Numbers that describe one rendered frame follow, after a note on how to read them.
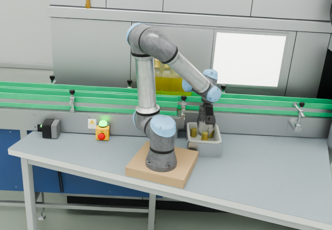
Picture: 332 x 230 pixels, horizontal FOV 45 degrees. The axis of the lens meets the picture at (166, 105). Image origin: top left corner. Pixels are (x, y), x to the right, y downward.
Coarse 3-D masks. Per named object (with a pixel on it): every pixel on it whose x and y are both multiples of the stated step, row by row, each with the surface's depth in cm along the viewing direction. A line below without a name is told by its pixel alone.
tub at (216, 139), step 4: (188, 124) 223; (192, 124) 225; (196, 124) 225; (204, 124) 225; (216, 124) 225; (188, 128) 218; (204, 128) 226; (216, 128) 221; (188, 132) 214; (216, 132) 219; (188, 136) 210; (200, 136) 226; (216, 136) 217; (220, 136) 212; (192, 140) 206; (196, 140) 206; (200, 140) 207; (212, 140) 222; (216, 140) 216; (220, 140) 208
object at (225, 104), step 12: (180, 96) 228; (192, 96) 228; (180, 108) 231; (192, 108) 231; (216, 108) 231; (228, 108) 231; (240, 108) 231; (252, 108) 231; (264, 108) 231; (276, 108) 231; (288, 108) 231; (312, 108) 230; (324, 108) 230
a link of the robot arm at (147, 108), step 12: (144, 24) 175; (132, 36) 174; (132, 48) 177; (144, 60) 178; (144, 72) 181; (144, 84) 183; (144, 96) 186; (144, 108) 189; (156, 108) 191; (144, 120) 190; (144, 132) 190
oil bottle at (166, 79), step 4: (164, 72) 226; (168, 72) 225; (164, 76) 225; (168, 76) 225; (164, 80) 226; (168, 80) 226; (164, 84) 227; (168, 84) 227; (164, 88) 228; (168, 88) 228; (164, 92) 228; (168, 92) 228
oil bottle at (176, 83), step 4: (172, 76) 225; (176, 76) 225; (172, 80) 226; (176, 80) 226; (180, 80) 226; (172, 84) 227; (176, 84) 227; (180, 84) 227; (172, 88) 228; (176, 88) 227; (180, 88) 228; (172, 92) 228; (176, 92) 228; (180, 92) 229
